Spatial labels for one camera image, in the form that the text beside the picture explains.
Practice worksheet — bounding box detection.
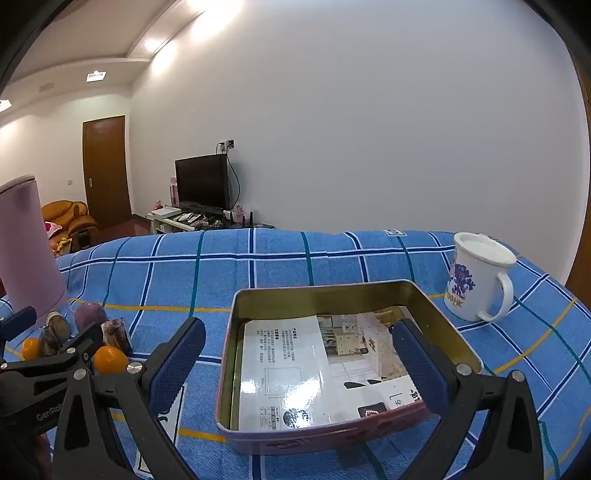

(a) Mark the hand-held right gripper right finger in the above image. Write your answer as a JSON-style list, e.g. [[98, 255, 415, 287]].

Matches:
[[392, 319, 546, 480]]

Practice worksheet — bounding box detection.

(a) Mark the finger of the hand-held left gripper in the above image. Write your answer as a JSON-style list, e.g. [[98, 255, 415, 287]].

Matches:
[[0, 305, 38, 344], [0, 323, 106, 384]]

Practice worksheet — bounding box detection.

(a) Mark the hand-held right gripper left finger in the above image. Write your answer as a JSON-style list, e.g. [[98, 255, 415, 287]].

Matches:
[[53, 318, 206, 480]]

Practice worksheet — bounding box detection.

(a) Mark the dark brown water chestnut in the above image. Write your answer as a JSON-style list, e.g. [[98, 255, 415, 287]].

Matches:
[[38, 327, 62, 357]]

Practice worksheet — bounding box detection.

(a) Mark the purple round radish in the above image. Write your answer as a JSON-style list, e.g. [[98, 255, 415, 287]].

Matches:
[[74, 302, 109, 334]]

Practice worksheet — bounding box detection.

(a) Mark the pink metal tin box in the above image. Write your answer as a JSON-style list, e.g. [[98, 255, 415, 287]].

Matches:
[[215, 279, 483, 455]]

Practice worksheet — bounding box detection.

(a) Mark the pink electric kettle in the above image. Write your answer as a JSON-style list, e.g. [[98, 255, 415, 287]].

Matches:
[[0, 174, 69, 319]]

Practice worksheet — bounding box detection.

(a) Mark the white mug with purple print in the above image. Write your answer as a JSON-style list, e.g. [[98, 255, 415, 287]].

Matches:
[[444, 232, 517, 322]]

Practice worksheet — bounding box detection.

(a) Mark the white printed leaflet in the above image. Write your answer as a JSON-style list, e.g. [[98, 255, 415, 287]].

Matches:
[[238, 310, 428, 432]]

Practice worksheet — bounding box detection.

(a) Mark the orange leather armchair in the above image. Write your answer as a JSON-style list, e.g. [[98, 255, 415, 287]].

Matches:
[[41, 200, 99, 250]]

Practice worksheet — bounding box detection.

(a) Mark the blue plaid blanket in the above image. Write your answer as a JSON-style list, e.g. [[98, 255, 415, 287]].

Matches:
[[0, 228, 591, 480]]

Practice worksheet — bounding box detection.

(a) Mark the white television stand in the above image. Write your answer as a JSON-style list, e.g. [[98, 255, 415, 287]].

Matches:
[[147, 208, 275, 236]]

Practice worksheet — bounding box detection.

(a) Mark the brown wooden door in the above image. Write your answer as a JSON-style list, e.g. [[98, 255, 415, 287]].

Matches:
[[82, 115, 132, 232]]

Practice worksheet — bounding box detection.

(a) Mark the black television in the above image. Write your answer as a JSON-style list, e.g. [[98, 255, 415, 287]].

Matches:
[[174, 154, 232, 210]]

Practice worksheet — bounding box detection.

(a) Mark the black power cable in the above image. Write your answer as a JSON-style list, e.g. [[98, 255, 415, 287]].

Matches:
[[217, 143, 243, 210]]

